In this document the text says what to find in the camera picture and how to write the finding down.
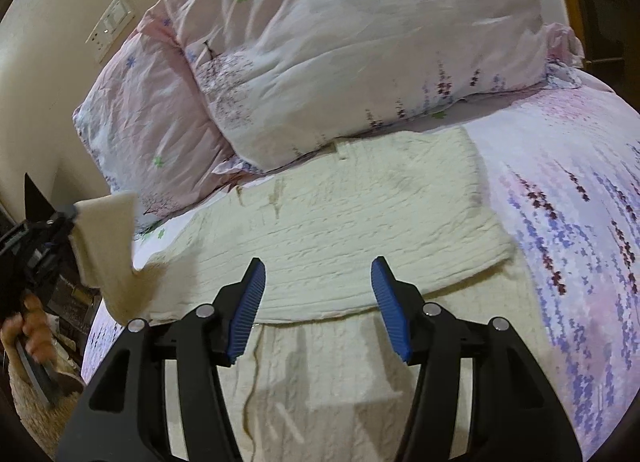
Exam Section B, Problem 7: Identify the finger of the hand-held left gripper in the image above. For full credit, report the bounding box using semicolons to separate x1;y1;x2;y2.
47;207;83;248
24;172;57;225

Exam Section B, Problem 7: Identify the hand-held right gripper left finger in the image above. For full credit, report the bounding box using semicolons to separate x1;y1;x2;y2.
55;257;267;462

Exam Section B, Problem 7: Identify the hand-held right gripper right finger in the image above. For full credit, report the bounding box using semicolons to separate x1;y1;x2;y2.
370;256;584;462

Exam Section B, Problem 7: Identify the cream knit sweater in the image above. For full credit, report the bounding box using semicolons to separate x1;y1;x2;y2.
69;124;553;462

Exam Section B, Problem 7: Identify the person's left hand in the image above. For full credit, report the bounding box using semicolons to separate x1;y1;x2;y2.
0;292;57;368

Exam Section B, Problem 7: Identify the pink floral pillow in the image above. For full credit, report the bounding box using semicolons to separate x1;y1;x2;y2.
72;12;268;223
165;0;587;174

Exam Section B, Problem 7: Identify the beige fluffy cushion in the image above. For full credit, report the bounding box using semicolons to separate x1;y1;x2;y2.
7;332;87;448

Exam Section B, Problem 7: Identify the floral purple bed sheet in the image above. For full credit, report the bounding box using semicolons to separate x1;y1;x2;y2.
80;67;640;462

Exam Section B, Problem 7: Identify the upper pink floral pillow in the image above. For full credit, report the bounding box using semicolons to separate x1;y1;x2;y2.
165;0;587;174

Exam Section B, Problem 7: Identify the white wall switch plate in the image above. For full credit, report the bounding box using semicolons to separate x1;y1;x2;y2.
85;0;137;66

